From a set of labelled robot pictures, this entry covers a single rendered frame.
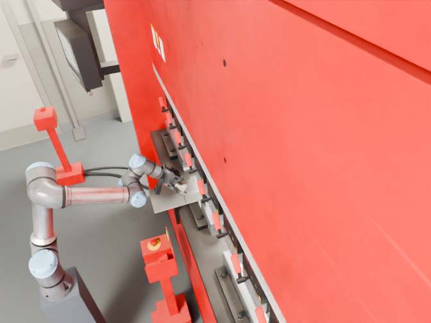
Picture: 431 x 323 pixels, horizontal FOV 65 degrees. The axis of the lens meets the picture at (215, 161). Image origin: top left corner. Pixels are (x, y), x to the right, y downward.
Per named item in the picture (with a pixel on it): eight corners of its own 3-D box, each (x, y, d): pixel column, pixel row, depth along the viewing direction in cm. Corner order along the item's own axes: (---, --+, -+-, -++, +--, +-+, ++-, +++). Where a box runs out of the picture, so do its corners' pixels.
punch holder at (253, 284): (242, 279, 122) (242, 251, 112) (263, 271, 124) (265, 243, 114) (260, 316, 111) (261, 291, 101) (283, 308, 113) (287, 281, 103)
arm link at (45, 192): (29, 195, 127) (151, 191, 154) (27, 178, 135) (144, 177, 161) (27, 218, 133) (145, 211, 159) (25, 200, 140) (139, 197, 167)
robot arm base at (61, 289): (43, 306, 161) (35, 295, 155) (42, 281, 172) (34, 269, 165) (76, 293, 165) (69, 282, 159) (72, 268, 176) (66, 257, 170)
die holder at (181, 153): (167, 131, 253) (165, 120, 247) (174, 129, 254) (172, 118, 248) (184, 172, 216) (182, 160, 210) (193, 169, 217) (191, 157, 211)
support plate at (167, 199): (148, 190, 187) (147, 189, 187) (193, 178, 193) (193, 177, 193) (154, 213, 174) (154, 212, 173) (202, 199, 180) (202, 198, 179)
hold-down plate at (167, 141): (161, 136, 248) (160, 132, 246) (168, 134, 249) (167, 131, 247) (170, 160, 226) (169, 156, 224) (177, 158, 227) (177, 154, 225)
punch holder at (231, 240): (223, 237, 137) (221, 209, 127) (242, 231, 139) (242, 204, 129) (237, 267, 126) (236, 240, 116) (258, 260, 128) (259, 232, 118)
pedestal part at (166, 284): (168, 307, 225) (154, 261, 191) (177, 305, 226) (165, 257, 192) (170, 316, 220) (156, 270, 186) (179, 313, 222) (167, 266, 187)
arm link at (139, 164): (126, 161, 166) (136, 149, 164) (143, 170, 172) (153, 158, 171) (128, 170, 160) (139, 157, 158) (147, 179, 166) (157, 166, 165)
